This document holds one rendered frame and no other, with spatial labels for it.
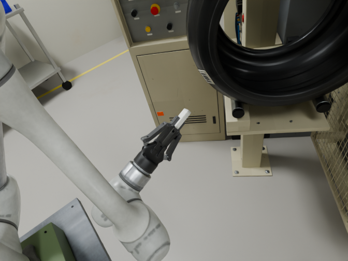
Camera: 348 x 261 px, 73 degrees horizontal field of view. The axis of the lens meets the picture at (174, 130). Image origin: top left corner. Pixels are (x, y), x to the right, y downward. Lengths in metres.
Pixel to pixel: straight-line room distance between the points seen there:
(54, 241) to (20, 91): 0.63
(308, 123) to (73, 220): 1.01
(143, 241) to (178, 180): 1.19
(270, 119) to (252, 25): 0.40
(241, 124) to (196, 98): 0.78
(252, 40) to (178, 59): 0.52
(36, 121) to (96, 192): 0.19
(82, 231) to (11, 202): 0.30
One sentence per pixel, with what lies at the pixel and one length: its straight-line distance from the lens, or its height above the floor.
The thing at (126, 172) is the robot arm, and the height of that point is 0.94.
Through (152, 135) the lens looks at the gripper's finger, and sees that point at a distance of 0.72.
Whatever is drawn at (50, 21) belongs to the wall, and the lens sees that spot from 3.88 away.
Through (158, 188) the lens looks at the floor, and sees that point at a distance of 1.80.
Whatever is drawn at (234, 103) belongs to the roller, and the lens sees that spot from 0.90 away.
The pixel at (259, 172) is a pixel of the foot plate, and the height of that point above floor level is 0.01.
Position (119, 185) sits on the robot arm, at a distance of 0.74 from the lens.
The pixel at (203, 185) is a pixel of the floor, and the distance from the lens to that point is 1.75.
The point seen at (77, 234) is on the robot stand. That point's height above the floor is 0.65.
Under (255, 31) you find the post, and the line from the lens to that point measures 1.13.
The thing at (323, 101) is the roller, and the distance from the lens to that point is 0.94.
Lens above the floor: 1.51
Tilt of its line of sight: 45 degrees down
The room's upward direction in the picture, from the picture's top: 16 degrees counter-clockwise
